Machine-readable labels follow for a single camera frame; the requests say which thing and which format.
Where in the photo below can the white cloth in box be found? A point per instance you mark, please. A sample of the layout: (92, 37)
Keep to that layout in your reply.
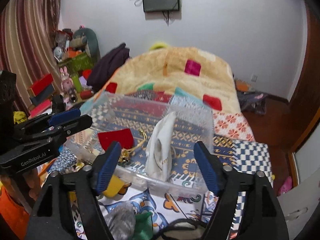
(158, 150)

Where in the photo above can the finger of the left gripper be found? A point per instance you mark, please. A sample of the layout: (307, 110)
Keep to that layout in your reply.
(44, 121)
(62, 131)

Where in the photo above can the red fabric pouch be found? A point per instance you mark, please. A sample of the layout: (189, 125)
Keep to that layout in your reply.
(123, 136)

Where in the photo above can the yellow sponge block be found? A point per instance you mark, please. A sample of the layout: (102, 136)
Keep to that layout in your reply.
(114, 186)

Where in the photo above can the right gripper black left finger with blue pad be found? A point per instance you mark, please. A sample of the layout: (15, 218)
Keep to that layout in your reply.
(67, 197)

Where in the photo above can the gold chain trinket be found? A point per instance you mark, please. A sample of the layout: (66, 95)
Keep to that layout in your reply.
(125, 153)

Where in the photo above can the red and grey box stack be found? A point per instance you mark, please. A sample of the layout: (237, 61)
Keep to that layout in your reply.
(39, 94)

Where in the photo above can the white cabinet door with handle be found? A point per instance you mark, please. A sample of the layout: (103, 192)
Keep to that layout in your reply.
(299, 204)

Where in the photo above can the person's left hand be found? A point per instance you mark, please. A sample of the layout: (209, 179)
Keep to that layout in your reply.
(31, 178)

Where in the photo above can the pink bunny plush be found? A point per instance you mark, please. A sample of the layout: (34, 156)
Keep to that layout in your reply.
(66, 81)

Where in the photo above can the beige fleece blanket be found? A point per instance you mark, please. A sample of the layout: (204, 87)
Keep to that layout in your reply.
(195, 71)

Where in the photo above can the green grey plush toy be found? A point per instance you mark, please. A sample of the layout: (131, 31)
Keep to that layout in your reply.
(86, 39)

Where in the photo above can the patchwork patterned bed sheet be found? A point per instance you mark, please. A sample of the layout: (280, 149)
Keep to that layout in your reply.
(239, 151)

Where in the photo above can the pink slipper on floor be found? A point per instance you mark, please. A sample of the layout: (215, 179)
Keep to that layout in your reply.
(286, 186)

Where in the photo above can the dark purple clothing pile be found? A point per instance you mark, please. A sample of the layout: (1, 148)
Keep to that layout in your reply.
(107, 65)

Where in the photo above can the grey backpack on floor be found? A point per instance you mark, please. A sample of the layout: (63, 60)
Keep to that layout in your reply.
(250, 99)

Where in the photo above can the green knit cloth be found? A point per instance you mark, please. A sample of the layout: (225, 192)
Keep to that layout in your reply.
(143, 227)

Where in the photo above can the clear plastic storage box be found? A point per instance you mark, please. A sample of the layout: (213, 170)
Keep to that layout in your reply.
(112, 112)

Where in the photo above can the cream tote bag black handles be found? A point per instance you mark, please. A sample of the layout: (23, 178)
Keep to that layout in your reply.
(182, 229)

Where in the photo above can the striped brown curtain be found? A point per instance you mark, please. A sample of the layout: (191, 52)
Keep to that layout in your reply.
(28, 29)

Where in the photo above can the yellow green plush behind blanket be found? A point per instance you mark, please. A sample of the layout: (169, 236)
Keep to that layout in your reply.
(158, 45)

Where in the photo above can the green storage box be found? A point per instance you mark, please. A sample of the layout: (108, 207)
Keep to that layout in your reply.
(78, 63)

